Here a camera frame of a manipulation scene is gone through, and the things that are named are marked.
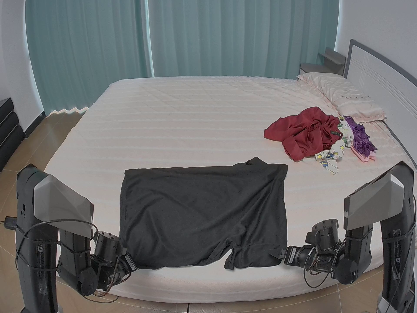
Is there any white printed garment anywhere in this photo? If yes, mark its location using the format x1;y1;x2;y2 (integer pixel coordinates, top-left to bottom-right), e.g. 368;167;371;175
313;116;356;175

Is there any black cable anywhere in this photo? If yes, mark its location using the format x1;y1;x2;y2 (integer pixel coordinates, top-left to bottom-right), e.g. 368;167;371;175
303;263;333;289

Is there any pale pink pillow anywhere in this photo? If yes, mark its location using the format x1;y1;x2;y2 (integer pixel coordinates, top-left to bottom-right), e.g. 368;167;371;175
296;72;387;123

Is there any bed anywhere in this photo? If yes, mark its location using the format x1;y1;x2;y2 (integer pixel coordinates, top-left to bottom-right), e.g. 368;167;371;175
42;38;417;306

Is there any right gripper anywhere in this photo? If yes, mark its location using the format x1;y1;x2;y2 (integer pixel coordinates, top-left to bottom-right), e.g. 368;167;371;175
278;244;318;268

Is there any blue-green curtain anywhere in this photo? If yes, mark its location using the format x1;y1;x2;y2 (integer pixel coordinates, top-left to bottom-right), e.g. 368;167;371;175
25;0;154;116
147;0;341;79

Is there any purple garment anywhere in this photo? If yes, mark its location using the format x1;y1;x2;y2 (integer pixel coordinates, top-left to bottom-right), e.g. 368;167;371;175
345;116;378;157

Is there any pink garment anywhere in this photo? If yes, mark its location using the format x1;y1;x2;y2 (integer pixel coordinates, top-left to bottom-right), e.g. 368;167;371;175
353;145;376;161

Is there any black chest of drawers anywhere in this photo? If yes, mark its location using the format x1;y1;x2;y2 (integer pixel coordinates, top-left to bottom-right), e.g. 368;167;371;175
0;97;25;172

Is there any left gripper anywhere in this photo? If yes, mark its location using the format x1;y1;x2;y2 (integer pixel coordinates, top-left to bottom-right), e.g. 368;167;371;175
104;253;139;286

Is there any black T-shirt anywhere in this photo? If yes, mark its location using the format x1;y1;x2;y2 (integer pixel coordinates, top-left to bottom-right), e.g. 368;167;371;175
119;157;289;270

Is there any dark red garment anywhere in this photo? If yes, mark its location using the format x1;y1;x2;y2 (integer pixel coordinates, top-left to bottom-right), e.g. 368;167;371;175
264;107;343;161

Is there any grey bedside table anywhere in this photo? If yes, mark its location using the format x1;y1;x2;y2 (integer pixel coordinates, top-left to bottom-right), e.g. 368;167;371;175
300;47;346;77

